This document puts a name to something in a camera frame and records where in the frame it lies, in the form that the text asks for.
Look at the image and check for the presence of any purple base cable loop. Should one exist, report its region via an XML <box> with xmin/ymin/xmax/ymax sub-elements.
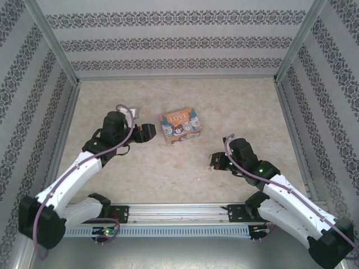
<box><xmin>94</xmin><ymin>217</ymin><xmax>121</xmax><ymax>245</ymax></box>

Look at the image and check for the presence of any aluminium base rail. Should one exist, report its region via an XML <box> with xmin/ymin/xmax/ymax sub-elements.
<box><xmin>64</xmin><ymin>203</ymin><xmax>330</xmax><ymax>224</ymax></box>

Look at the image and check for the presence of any right controller board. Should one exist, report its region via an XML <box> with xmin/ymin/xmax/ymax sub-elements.
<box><xmin>250</xmin><ymin>225</ymin><xmax>269</xmax><ymax>240</ymax></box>

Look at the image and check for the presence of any aluminium left floor rail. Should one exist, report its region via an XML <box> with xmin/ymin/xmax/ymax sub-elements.
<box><xmin>42</xmin><ymin>82</ymin><xmax>82</xmax><ymax>194</ymax></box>

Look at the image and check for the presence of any slotted grey cable duct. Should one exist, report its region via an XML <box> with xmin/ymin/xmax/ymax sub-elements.
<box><xmin>63</xmin><ymin>225</ymin><xmax>253</xmax><ymax>239</ymax></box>

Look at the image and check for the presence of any orange bear print tin box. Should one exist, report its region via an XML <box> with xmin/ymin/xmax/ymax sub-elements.
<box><xmin>160</xmin><ymin>109</ymin><xmax>204</xmax><ymax>147</ymax></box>

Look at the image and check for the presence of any black right mount plate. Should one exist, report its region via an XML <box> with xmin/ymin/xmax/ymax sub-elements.
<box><xmin>227</xmin><ymin>204</ymin><xmax>253</xmax><ymax>224</ymax></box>

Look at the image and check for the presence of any aluminium left corner post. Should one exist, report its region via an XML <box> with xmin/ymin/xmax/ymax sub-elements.
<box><xmin>24</xmin><ymin>0</ymin><xmax>82</xmax><ymax>86</ymax></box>

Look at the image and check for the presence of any aluminium floor rail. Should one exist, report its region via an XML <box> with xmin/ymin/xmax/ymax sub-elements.
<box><xmin>77</xmin><ymin>75</ymin><xmax>278</xmax><ymax>82</ymax></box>
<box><xmin>42</xmin><ymin>82</ymin><xmax>82</xmax><ymax>194</ymax></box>
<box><xmin>274</xmin><ymin>80</ymin><xmax>329</xmax><ymax>207</ymax></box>

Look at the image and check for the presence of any aluminium back floor rail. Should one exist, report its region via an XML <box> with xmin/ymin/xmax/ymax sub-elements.
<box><xmin>77</xmin><ymin>75</ymin><xmax>278</xmax><ymax>82</ymax></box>

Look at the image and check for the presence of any aluminium right corner post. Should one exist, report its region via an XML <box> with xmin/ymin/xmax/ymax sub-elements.
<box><xmin>273</xmin><ymin>0</ymin><xmax>329</xmax><ymax>85</ymax></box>

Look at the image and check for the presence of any black mount plate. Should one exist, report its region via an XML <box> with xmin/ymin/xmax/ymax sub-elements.
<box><xmin>108</xmin><ymin>205</ymin><xmax>130</xmax><ymax>224</ymax></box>
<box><xmin>227</xmin><ymin>204</ymin><xmax>253</xmax><ymax>224</ymax></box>

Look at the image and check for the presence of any aluminium corner post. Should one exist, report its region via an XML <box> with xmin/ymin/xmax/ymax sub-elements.
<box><xmin>273</xmin><ymin>0</ymin><xmax>329</xmax><ymax>85</ymax></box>
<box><xmin>24</xmin><ymin>0</ymin><xmax>82</xmax><ymax>86</ymax></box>

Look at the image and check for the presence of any aluminium right floor rail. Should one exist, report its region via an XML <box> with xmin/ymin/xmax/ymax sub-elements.
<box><xmin>274</xmin><ymin>80</ymin><xmax>329</xmax><ymax>207</ymax></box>

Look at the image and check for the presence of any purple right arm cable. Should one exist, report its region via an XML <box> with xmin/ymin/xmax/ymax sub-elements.
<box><xmin>223</xmin><ymin>134</ymin><xmax>357</xmax><ymax>259</ymax></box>

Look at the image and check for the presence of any left controller board green light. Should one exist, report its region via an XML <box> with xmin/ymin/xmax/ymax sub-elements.
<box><xmin>91</xmin><ymin>226</ymin><xmax>118</xmax><ymax>238</ymax></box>

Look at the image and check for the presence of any black left mount plate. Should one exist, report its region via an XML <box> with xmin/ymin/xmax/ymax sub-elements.
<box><xmin>108</xmin><ymin>205</ymin><xmax>130</xmax><ymax>224</ymax></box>

